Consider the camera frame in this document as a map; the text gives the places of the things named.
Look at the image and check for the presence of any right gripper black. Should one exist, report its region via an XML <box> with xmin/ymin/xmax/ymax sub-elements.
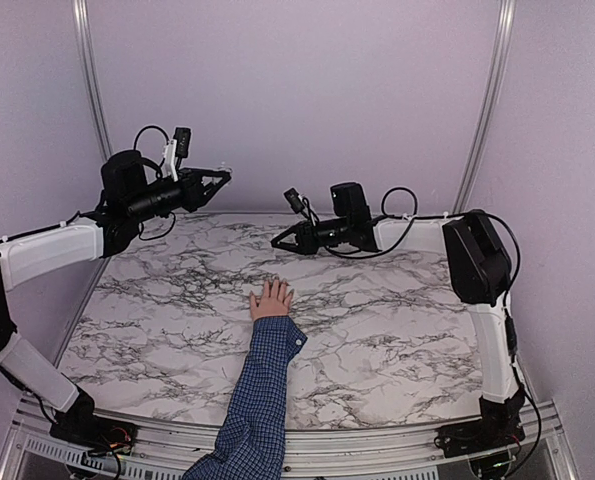
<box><xmin>272</xmin><ymin>217</ymin><xmax>351</xmax><ymax>256</ymax></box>

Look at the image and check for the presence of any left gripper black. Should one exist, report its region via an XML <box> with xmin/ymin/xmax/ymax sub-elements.
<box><xmin>125</xmin><ymin>167</ymin><xmax>228</xmax><ymax>223</ymax></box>

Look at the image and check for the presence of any clear nail polish bottle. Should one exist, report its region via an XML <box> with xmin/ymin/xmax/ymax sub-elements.
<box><xmin>218</xmin><ymin>163</ymin><xmax>233</xmax><ymax>175</ymax></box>

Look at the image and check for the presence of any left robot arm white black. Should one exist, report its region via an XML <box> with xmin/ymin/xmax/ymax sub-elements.
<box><xmin>0</xmin><ymin>150</ymin><xmax>231</xmax><ymax>447</ymax></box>

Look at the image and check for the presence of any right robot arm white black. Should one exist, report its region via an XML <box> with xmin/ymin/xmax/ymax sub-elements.
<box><xmin>271</xmin><ymin>182</ymin><xmax>528</xmax><ymax>458</ymax></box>

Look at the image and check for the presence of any blue checked shirt forearm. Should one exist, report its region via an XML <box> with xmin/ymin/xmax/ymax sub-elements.
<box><xmin>183</xmin><ymin>316</ymin><xmax>307</xmax><ymax>479</ymax></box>

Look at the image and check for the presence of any person's bare hand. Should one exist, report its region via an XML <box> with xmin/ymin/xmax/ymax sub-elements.
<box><xmin>249</xmin><ymin>278</ymin><xmax>294</xmax><ymax>322</ymax></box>

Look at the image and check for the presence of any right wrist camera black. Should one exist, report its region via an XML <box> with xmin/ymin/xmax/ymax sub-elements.
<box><xmin>283</xmin><ymin>188</ymin><xmax>320</xmax><ymax>225</ymax></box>

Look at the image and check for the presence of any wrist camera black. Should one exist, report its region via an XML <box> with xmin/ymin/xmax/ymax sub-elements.
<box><xmin>161</xmin><ymin>127</ymin><xmax>192</xmax><ymax>182</ymax></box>
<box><xmin>283</xmin><ymin>188</ymin><xmax>320</xmax><ymax>225</ymax></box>

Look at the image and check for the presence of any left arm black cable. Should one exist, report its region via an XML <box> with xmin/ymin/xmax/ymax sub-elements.
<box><xmin>132</xmin><ymin>124</ymin><xmax>178</xmax><ymax>241</ymax></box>

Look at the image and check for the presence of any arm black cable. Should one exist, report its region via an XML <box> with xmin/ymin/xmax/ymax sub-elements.
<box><xmin>132</xmin><ymin>124</ymin><xmax>178</xmax><ymax>241</ymax></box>
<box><xmin>321</xmin><ymin>186</ymin><xmax>543</xmax><ymax>451</ymax></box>

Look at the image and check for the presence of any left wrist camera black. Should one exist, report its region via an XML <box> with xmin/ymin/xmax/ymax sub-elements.
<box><xmin>161</xmin><ymin>127</ymin><xmax>192</xmax><ymax>182</ymax></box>

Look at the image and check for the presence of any left aluminium corner post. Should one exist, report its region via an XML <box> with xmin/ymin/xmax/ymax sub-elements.
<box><xmin>72</xmin><ymin>0</ymin><xmax>113</xmax><ymax>160</ymax></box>

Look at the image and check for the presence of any aluminium corner post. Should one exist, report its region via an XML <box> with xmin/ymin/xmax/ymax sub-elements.
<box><xmin>72</xmin><ymin>0</ymin><xmax>113</xmax><ymax>160</ymax></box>
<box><xmin>452</xmin><ymin>0</ymin><xmax>517</xmax><ymax>213</ymax></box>

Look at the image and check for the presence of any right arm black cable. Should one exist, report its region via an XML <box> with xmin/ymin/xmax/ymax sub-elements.
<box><xmin>321</xmin><ymin>186</ymin><xmax>543</xmax><ymax>451</ymax></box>

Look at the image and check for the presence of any right aluminium corner post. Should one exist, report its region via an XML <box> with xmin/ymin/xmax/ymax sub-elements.
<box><xmin>452</xmin><ymin>0</ymin><xmax>517</xmax><ymax>213</ymax></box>

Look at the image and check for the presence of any aluminium front frame rail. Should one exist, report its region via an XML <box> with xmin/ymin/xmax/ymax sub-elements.
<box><xmin>0</xmin><ymin>400</ymin><xmax>579</xmax><ymax>479</ymax></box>

